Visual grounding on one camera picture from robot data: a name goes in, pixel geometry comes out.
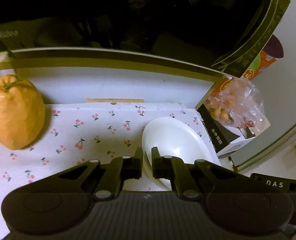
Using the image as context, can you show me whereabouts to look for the small white bowl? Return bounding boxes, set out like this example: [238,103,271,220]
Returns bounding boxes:
[142,117,220,191]

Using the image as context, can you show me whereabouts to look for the grey refrigerator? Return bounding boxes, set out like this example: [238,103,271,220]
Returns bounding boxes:
[230,0,296,179]

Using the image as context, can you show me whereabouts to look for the cherry print tablecloth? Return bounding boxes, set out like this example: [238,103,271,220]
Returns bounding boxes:
[0,103,219,239]

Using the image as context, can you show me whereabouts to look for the black white cardboard box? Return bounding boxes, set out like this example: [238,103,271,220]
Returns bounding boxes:
[197,105,271,159]

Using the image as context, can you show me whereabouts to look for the plastic bag of oranges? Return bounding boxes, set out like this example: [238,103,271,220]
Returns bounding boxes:
[204,77,265,128]

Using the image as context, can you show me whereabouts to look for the orange citrus on table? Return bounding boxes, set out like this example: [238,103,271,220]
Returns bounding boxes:
[0,75,45,150]

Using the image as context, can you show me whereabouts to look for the black microwave oven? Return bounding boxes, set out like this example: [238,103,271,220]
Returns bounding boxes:
[0,0,290,77]

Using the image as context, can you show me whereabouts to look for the red gift box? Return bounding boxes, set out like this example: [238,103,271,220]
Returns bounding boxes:
[211,35,285,98]

